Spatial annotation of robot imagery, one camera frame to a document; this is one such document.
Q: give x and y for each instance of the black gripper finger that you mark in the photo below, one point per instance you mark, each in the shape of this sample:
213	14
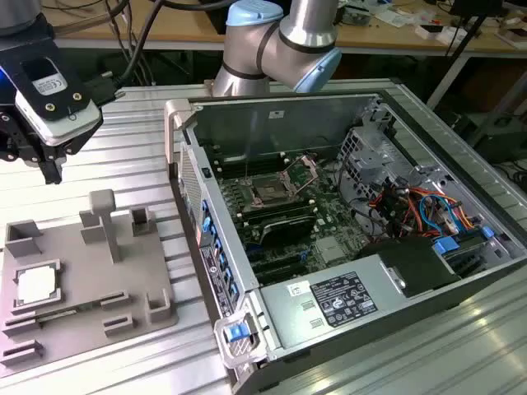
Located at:
52	172

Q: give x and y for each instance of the silver CPU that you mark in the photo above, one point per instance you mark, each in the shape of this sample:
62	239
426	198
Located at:
36	284

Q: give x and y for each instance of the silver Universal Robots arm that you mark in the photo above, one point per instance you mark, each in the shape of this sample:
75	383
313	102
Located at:
288	33

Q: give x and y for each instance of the black RAM slot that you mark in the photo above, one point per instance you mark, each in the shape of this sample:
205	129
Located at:
276	205
251	157
280	215
253	165

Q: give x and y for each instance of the CPU socket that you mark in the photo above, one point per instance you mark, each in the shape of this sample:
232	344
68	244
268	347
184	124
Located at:
267	190

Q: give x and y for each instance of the black expansion slot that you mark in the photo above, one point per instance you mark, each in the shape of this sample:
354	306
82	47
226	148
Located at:
276	267

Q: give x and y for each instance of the grey parts rack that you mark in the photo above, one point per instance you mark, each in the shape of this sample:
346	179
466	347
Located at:
94	271

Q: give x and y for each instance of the green RAM stick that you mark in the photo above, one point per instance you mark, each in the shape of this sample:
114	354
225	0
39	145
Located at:
62	314

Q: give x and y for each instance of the wooden desk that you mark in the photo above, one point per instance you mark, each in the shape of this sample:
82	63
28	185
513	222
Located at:
185	24

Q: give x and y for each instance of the black graphics card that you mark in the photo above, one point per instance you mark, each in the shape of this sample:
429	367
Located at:
288	230

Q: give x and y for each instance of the case latch with blue tab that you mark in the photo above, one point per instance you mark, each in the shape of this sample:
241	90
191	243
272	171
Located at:
236	333

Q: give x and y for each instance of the silver power supply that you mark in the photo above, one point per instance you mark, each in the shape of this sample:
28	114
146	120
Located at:
288	321

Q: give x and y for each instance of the green motherboard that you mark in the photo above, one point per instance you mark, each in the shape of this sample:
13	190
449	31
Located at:
329	224

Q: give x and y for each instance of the silver chipset heatsink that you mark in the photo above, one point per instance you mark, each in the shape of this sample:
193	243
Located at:
331	250

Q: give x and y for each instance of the silver drive cage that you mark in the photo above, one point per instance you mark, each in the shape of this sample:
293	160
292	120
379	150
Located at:
366	160

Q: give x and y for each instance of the open PC case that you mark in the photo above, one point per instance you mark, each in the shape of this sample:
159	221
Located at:
370	321

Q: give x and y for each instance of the black air shroud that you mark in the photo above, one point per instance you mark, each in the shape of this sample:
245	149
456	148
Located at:
411	259

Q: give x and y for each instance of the blue disk carrier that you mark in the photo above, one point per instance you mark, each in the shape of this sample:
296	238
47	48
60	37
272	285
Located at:
446	247

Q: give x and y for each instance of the white box on desk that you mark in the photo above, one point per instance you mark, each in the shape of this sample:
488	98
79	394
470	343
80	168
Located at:
430	32

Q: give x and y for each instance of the black tripod leg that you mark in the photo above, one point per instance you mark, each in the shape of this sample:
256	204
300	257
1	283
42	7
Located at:
465	29

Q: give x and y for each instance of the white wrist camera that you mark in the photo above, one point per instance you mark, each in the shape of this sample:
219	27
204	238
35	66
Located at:
62	127

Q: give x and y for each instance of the brown arm base plate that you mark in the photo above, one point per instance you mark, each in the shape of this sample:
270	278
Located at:
208	88

